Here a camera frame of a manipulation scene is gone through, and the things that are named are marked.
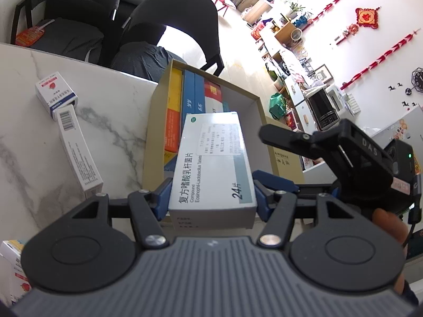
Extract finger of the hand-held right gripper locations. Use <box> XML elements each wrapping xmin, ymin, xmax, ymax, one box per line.
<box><xmin>258</xmin><ymin>124</ymin><xmax>323</xmax><ymax>161</ymax></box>
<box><xmin>253</xmin><ymin>170</ymin><xmax>339</xmax><ymax>202</ymax></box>

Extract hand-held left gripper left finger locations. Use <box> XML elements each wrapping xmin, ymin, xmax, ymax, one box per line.
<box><xmin>71</xmin><ymin>178</ymin><xmax>174</xmax><ymax>251</ymax></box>

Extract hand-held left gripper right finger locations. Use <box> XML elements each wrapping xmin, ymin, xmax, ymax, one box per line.
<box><xmin>254</xmin><ymin>180</ymin><xmax>354</xmax><ymax>249</ymax></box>

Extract white grey medicine box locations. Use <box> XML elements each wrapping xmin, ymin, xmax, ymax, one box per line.
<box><xmin>168</xmin><ymin>111</ymin><xmax>258</xmax><ymax>230</ymax></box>

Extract yellow orange medicine box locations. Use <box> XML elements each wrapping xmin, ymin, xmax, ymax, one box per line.
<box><xmin>163</xmin><ymin>69</ymin><xmax>184</xmax><ymax>164</ymax></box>

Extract tan cardboard box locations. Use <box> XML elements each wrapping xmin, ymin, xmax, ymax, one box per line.
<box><xmin>142</xmin><ymin>59</ymin><xmax>268</xmax><ymax>199</ymax></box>

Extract long white medicine box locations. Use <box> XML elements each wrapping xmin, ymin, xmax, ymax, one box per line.
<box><xmin>54</xmin><ymin>104</ymin><xmax>104</xmax><ymax>200</ymax></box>

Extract medicine boxes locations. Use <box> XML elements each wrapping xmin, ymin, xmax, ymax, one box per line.
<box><xmin>163</xmin><ymin>70</ymin><xmax>196</xmax><ymax>172</ymax></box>

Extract small white medicine box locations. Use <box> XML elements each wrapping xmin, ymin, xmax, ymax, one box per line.
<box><xmin>35</xmin><ymin>72</ymin><xmax>79</xmax><ymax>122</ymax></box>

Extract teal white medicine box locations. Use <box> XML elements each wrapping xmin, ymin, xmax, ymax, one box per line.
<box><xmin>0</xmin><ymin>239</ymin><xmax>34</xmax><ymax>308</ymax></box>

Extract white marble desktop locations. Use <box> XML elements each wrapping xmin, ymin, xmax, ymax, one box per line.
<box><xmin>0</xmin><ymin>43</ymin><xmax>172</xmax><ymax>304</ymax></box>

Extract person's right hand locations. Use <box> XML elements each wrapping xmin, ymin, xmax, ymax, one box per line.
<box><xmin>372</xmin><ymin>209</ymin><xmax>408</xmax><ymax>255</ymax></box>

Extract green shopping bag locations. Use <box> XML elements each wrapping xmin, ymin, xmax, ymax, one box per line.
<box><xmin>269</xmin><ymin>93</ymin><xmax>287</xmax><ymax>120</ymax></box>

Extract black microwave oven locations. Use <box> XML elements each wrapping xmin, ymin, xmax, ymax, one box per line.
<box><xmin>304</xmin><ymin>87</ymin><xmax>344</xmax><ymax>131</ymax></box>

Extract white printer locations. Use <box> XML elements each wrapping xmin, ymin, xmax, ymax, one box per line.
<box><xmin>325</xmin><ymin>84</ymin><xmax>359</xmax><ymax>114</ymax></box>

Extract small framed picture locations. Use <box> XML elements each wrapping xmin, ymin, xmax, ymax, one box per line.
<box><xmin>312</xmin><ymin>65</ymin><xmax>334</xmax><ymax>84</ymax></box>

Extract wooden shelf unit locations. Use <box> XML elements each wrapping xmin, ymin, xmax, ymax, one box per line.
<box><xmin>274</xmin><ymin>21</ymin><xmax>303</xmax><ymax>48</ymax></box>

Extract wooden cabinet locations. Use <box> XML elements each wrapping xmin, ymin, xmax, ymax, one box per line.
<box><xmin>243</xmin><ymin>0</ymin><xmax>273</xmax><ymax>24</ymax></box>

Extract potted flowering plant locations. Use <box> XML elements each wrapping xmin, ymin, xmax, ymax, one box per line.
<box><xmin>281</xmin><ymin>0</ymin><xmax>306</xmax><ymax>18</ymax></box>

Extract red plastic child chair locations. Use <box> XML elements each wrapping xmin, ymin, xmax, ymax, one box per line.
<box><xmin>213</xmin><ymin>0</ymin><xmax>237</xmax><ymax>16</ymax></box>

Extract black chair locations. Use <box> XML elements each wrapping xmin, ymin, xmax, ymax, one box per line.
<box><xmin>111</xmin><ymin>0</ymin><xmax>225</xmax><ymax>83</ymax></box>
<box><xmin>10</xmin><ymin>0</ymin><xmax>121</xmax><ymax>68</ymax></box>

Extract orange hang tag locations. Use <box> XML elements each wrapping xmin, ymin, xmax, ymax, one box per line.
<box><xmin>16</xmin><ymin>19</ymin><xmax>55</xmax><ymax>47</ymax></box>

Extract grey cable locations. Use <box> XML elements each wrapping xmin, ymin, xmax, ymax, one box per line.
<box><xmin>401</xmin><ymin>176</ymin><xmax>423</xmax><ymax>248</ymax></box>

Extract black wall clock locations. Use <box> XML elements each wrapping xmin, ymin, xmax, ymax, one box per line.
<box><xmin>409</xmin><ymin>68</ymin><xmax>423</xmax><ymax>93</ymax></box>

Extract red chili string decoration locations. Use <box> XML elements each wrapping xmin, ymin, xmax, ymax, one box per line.
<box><xmin>307</xmin><ymin>0</ymin><xmax>361</xmax><ymax>24</ymax></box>
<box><xmin>342</xmin><ymin>30</ymin><xmax>422</xmax><ymax>90</ymax></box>

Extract red knot wall ornament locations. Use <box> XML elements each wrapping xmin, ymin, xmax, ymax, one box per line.
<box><xmin>330</xmin><ymin>7</ymin><xmax>381</xmax><ymax>46</ymax></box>

